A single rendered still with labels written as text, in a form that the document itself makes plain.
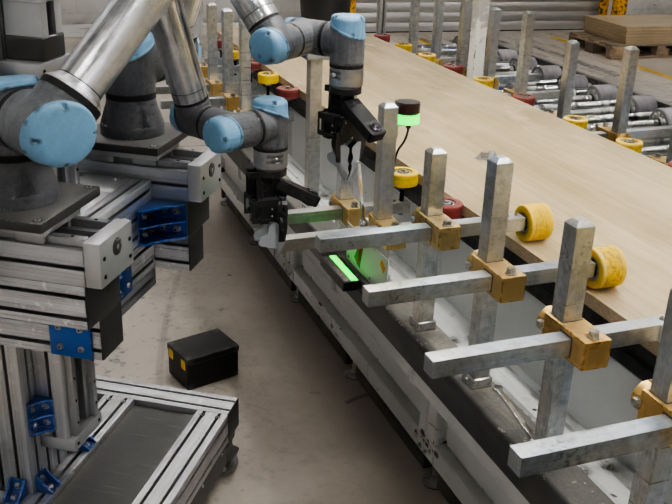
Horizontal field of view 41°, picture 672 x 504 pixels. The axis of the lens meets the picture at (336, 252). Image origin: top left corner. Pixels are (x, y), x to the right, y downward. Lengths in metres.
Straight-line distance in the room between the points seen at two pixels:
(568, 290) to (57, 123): 0.87
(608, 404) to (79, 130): 1.09
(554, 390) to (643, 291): 0.36
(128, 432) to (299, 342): 1.03
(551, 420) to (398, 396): 1.23
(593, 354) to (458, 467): 1.10
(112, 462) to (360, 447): 0.79
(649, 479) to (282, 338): 2.20
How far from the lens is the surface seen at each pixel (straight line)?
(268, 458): 2.77
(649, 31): 9.70
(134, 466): 2.42
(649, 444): 1.29
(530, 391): 1.98
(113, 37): 1.63
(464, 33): 4.03
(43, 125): 1.56
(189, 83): 1.91
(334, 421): 2.94
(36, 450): 2.31
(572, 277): 1.47
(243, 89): 3.26
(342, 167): 2.02
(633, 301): 1.78
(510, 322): 2.08
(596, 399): 1.85
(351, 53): 1.96
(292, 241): 2.03
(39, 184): 1.74
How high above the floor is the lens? 1.63
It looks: 23 degrees down
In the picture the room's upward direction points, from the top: 2 degrees clockwise
